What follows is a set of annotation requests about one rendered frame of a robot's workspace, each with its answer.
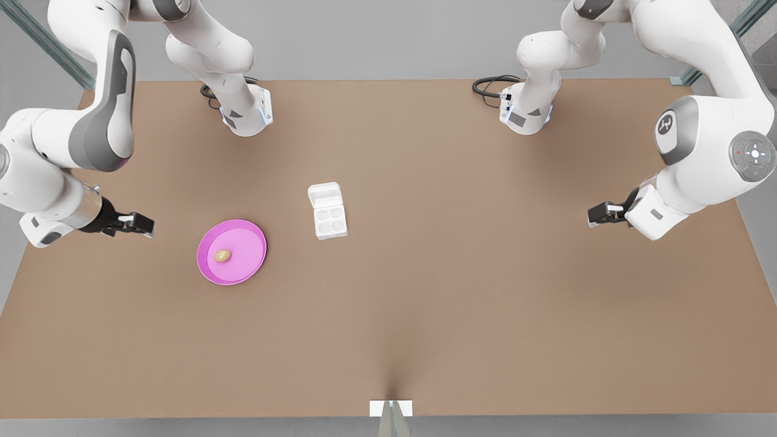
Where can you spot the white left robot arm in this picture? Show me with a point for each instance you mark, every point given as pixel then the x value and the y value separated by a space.
pixel 698 133

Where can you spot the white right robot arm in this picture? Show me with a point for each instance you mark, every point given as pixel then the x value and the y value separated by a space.
pixel 97 109

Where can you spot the brown egg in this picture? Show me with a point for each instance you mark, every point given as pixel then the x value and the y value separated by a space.
pixel 222 255

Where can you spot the white egg box base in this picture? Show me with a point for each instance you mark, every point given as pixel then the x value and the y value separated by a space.
pixel 329 220

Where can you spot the pink round plate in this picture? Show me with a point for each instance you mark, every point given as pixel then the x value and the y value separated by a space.
pixel 231 252

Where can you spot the silver frame post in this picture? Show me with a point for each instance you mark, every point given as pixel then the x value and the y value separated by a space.
pixel 722 42
pixel 45 39
pixel 391 419

